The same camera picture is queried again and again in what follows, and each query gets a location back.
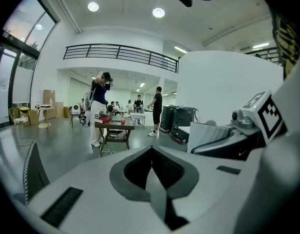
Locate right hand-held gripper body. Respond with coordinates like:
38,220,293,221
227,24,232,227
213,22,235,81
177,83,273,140
231,90,289,145

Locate white metal table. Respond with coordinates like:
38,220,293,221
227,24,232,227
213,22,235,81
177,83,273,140
130,112,146,127

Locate white ceiling pipe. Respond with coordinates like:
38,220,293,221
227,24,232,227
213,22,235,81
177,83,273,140
202,15,272,46
51,0,82,34

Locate white floor cable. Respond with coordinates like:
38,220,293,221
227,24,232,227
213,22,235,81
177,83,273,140
99,148,118,158

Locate round wooden table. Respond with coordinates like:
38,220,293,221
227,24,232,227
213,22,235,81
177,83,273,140
17,106,55,139

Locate black equipment cart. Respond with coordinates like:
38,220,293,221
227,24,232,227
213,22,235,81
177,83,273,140
94,116,135,157

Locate black balcony railing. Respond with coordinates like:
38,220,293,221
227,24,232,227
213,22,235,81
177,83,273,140
63,43,179,73
244,47,284,66

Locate black-framed window wall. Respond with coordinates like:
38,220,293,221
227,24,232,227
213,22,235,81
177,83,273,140
0,0,61,131

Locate dark metal chair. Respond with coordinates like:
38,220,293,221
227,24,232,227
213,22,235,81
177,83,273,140
68,106,88,128

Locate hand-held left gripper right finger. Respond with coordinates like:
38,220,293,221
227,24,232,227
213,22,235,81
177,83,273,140
151,145,249,234

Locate person's black printed shirt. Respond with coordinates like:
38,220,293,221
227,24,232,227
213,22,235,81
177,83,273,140
270,8,300,80

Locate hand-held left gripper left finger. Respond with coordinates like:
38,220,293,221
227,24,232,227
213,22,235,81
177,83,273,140
13,145,171,234

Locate black and white machine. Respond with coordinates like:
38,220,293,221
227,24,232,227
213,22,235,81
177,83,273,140
169,106,198,145
159,105,177,133

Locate round ceiling light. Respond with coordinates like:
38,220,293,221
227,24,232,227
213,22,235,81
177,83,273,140
152,7,166,19
87,1,100,12

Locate black chair with white stitching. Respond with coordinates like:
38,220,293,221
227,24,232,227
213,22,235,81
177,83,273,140
22,140,50,206

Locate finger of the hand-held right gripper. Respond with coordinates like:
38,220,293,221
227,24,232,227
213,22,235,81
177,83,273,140
187,122,236,155

